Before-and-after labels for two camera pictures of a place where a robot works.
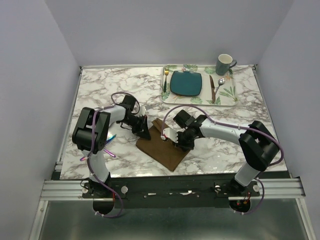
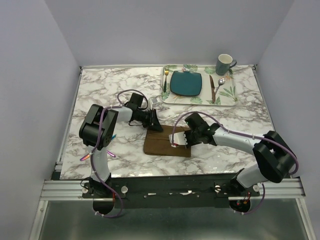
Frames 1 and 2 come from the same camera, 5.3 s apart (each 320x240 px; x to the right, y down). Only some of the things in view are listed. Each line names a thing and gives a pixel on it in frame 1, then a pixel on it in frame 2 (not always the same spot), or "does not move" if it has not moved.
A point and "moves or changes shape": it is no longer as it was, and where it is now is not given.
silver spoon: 221,81 does not move
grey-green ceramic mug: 223,64 does not move
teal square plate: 186,83 does not move
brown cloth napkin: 163,152 moves or changes shape
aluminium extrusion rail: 282,189 does not move
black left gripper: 142,129 → 153,123
